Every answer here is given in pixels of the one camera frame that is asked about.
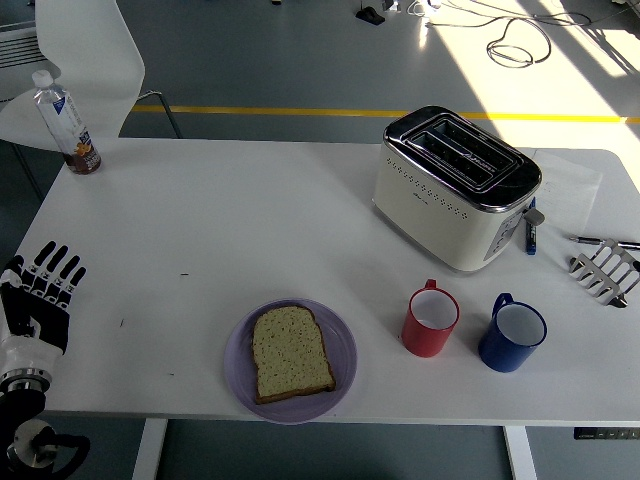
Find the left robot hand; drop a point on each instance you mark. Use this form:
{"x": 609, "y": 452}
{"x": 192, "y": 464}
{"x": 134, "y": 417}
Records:
{"x": 42, "y": 315}

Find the bread slice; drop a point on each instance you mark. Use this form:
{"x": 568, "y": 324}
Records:
{"x": 290, "y": 355}

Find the purple plastic plate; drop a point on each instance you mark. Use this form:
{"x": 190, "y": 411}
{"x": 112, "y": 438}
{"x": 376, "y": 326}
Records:
{"x": 340, "y": 350}

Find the white table leg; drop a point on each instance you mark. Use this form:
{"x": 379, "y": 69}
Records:
{"x": 149, "y": 450}
{"x": 520, "y": 452}

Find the clear plastic drink bottle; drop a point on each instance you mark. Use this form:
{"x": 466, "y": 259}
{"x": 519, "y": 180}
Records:
{"x": 67, "y": 125}

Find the white chair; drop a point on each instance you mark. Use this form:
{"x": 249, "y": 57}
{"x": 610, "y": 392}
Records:
{"x": 90, "y": 55}

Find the white slatted radiator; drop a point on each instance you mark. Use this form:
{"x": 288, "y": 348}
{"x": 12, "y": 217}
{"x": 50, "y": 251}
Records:
{"x": 20, "y": 47}

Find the red enamel mug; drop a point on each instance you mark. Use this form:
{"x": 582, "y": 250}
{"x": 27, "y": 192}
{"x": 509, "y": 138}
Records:
{"x": 425, "y": 340}

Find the cream and chrome toaster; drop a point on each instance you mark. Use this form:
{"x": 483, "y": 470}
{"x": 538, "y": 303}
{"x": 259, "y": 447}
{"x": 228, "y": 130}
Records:
{"x": 435, "y": 210}

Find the black floor device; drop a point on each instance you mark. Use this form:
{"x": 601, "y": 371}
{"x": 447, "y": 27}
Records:
{"x": 371, "y": 15}

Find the blue enamel mug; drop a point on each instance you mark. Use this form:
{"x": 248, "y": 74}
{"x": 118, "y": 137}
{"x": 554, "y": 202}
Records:
{"x": 500, "y": 355}

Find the blue marker pen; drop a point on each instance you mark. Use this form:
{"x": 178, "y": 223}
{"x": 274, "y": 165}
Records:
{"x": 530, "y": 237}

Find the white paper sheet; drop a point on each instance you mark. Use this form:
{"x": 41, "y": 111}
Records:
{"x": 570, "y": 185}

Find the silver ballpoint pen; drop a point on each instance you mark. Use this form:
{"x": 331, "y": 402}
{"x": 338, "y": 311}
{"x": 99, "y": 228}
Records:
{"x": 587, "y": 240}

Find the silver metal toast rack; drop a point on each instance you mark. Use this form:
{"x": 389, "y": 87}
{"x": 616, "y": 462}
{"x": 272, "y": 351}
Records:
{"x": 600, "y": 277}

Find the black table control panel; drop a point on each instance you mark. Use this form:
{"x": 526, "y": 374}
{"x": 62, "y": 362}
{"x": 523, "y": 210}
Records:
{"x": 605, "y": 434}

